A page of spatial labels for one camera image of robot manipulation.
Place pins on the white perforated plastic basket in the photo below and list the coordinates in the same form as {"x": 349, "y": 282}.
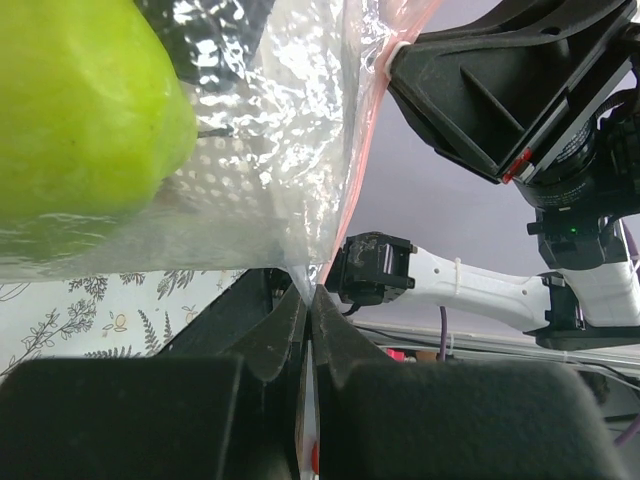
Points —
{"x": 225, "y": 179}

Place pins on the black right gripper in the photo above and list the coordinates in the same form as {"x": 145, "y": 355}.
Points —
{"x": 528, "y": 91}

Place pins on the clear zip top bag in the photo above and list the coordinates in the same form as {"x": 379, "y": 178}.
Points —
{"x": 308, "y": 77}

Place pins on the green pear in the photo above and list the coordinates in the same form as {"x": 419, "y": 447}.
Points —
{"x": 93, "y": 116}

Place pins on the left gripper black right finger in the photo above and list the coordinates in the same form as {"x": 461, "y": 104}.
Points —
{"x": 383, "y": 419}

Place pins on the floral patterned table mat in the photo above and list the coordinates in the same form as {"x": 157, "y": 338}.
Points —
{"x": 115, "y": 315}

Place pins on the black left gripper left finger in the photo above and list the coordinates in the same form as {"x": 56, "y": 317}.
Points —
{"x": 230, "y": 415}

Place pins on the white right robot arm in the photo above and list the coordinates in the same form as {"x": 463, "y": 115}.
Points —
{"x": 562, "y": 309}

